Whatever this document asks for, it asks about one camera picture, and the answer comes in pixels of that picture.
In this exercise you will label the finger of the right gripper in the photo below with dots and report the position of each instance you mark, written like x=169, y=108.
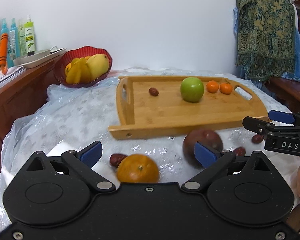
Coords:
x=287, y=118
x=257, y=125

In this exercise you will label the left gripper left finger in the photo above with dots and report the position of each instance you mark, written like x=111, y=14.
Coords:
x=82, y=162

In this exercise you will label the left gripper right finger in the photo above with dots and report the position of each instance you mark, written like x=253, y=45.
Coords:
x=213, y=161

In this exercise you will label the red date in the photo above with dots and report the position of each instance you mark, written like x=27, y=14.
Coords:
x=116, y=158
x=153, y=91
x=257, y=139
x=240, y=151

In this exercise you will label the dark purple plum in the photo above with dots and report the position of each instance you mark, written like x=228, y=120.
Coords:
x=206, y=137

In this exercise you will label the stemmed small mandarin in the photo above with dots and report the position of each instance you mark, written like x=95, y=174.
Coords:
x=226, y=88

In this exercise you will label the large dull orange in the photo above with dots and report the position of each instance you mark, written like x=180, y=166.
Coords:
x=138, y=168

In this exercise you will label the green apple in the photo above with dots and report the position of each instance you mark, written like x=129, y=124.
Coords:
x=192, y=89

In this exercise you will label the wooden bench right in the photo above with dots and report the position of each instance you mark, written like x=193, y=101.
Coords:
x=286, y=91

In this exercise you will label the blue cloth behind shawl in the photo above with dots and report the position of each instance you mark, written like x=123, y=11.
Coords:
x=290, y=76

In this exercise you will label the snowflake sheer tablecloth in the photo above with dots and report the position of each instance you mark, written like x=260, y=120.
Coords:
x=86, y=112

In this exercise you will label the white towel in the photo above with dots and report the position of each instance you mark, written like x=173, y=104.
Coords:
x=166, y=152

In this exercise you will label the green patterned fringed shawl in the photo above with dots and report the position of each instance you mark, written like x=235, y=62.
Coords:
x=265, y=38

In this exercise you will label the bamboo serving tray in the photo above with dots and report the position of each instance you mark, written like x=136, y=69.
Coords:
x=144, y=116

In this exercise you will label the yellow starfruit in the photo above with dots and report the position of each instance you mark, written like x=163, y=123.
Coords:
x=79, y=72

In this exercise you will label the wooden side cabinet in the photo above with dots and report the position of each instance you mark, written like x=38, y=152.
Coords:
x=24, y=95

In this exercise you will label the red glass fruit bowl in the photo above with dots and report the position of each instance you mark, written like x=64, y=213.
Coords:
x=86, y=52

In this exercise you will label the yellow mango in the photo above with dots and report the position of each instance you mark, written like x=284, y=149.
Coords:
x=98, y=65

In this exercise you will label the white rectangular dish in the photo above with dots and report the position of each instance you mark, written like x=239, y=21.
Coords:
x=32, y=61

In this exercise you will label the teal spray bottle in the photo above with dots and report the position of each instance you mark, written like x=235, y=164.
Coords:
x=5, y=52
x=14, y=40

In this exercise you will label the green lotion bottle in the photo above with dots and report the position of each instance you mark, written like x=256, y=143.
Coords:
x=29, y=36

